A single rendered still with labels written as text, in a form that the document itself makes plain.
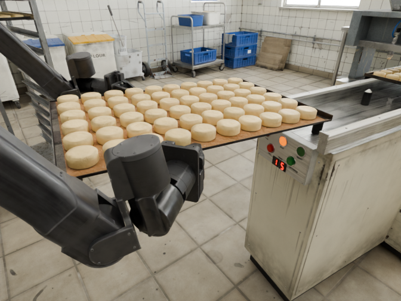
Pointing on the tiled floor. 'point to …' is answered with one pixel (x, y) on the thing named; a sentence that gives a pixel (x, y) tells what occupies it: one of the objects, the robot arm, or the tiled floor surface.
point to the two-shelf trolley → (203, 43)
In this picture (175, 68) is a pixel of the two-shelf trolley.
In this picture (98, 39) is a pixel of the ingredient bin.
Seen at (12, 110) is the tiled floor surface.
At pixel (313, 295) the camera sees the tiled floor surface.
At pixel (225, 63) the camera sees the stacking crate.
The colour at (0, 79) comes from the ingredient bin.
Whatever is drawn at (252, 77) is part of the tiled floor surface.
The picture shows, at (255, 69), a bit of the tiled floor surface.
